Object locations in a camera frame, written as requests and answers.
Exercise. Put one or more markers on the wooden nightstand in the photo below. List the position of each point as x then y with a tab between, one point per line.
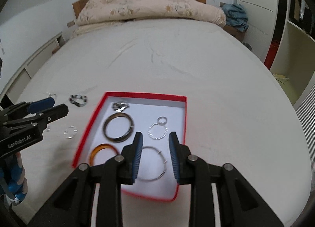
235	32

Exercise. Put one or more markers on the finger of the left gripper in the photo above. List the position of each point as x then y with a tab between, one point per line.
41	105
54	113

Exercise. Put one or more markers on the red jewelry box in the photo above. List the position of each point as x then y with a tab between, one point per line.
145	109

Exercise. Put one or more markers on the silver watch charm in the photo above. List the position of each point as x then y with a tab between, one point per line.
118	107

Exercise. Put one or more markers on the blue crumpled cloth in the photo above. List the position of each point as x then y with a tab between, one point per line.
236	16

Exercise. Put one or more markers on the dark brown bangle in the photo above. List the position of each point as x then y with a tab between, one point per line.
118	127

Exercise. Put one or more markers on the white bed mattress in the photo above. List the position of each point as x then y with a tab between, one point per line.
236	110

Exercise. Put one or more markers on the blue white gloved hand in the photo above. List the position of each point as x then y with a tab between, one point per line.
13	181

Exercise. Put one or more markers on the white low cabinet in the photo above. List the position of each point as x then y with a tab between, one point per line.
30	67

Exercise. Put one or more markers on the white open shelf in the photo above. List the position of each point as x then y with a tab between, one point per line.
295	56

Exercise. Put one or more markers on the amber orange bangle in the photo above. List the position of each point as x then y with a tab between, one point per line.
99	148

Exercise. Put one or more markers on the pink floral duvet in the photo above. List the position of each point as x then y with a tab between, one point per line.
104	13

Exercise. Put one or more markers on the wall power socket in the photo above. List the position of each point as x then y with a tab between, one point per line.
69	24

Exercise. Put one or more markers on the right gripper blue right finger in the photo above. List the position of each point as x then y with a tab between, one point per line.
239	203

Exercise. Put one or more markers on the white wardrobe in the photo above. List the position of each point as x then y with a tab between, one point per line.
262	15

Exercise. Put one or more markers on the textured silver hoop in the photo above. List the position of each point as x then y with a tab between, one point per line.
157	138

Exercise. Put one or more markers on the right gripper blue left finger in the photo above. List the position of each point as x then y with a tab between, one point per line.
71	204

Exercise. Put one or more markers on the large silver bangle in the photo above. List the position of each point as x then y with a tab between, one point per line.
153	164

